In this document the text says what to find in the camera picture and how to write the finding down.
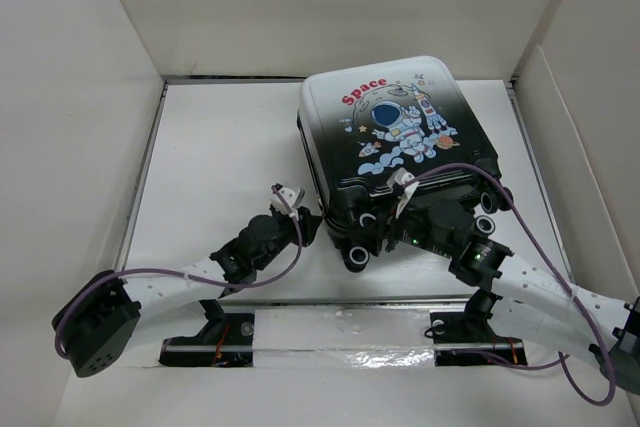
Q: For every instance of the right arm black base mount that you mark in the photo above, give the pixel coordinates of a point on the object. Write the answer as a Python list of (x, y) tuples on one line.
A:
[(464, 338)]

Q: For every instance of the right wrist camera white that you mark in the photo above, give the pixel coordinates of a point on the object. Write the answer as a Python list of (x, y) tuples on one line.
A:
[(403, 184)]

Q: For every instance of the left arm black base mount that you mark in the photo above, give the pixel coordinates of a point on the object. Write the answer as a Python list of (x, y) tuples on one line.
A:
[(225, 341)]

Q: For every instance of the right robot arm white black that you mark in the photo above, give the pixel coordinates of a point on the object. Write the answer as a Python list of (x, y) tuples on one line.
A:
[(514, 298)]

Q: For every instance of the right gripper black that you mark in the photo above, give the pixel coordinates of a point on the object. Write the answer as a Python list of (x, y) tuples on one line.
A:
[(391, 224)]

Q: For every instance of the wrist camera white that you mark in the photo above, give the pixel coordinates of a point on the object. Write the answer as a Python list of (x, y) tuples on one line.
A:
[(286, 200), (403, 184)]

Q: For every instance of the black white space-print suitcase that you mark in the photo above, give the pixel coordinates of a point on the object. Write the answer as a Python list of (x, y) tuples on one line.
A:
[(361, 124)]

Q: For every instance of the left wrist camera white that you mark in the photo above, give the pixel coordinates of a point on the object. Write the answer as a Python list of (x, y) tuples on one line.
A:
[(286, 200)]

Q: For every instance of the aluminium front rail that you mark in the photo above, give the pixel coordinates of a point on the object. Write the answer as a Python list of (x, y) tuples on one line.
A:
[(408, 302)]

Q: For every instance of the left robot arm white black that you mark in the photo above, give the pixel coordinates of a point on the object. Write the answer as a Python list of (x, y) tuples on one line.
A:
[(95, 327)]

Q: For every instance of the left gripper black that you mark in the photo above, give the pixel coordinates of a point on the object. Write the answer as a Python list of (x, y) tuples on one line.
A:
[(307, 221)]

